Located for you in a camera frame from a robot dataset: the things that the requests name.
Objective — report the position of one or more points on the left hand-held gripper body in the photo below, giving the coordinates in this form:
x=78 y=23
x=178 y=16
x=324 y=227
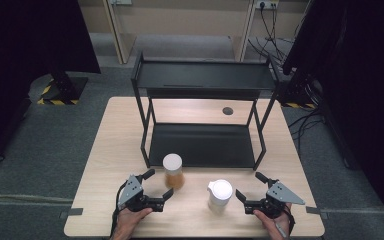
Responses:
x=131 y=191

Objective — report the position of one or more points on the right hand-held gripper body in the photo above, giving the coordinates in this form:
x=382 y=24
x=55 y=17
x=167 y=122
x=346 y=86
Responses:
x=280 y=195

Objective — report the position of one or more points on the glass jar of white powder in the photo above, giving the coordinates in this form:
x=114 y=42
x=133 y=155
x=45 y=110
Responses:
x=220 y=190

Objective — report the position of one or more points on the glass jar of orange powder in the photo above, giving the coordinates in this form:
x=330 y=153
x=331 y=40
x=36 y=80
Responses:
x=172 y=163

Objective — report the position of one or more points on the black metal shelf rack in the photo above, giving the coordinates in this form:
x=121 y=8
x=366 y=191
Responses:
x=203 y=76

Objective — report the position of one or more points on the person's left hand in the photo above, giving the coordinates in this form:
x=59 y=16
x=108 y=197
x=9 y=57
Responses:
x=128 y=223

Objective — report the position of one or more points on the person's right hand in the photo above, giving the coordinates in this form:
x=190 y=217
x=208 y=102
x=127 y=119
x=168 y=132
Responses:
x=275 y=226

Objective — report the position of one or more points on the grey tape piece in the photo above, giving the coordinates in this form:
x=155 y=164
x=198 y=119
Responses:
x=315 y=210
x=71 y=212

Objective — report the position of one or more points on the round grey table grommet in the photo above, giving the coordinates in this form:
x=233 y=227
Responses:
x=228 y=111

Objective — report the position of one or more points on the black stand base striped tape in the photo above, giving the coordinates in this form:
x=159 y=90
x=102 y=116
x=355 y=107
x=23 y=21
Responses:
x=65 y=88

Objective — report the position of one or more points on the black curtain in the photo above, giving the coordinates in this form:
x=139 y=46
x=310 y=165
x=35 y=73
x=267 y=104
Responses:
x=30 y=50
x=363 y=66

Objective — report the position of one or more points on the beige wooden furniture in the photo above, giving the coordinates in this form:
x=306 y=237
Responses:
x=180 y=16

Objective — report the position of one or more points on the white wall socket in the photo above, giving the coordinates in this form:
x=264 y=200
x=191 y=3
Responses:
x=267 y=4

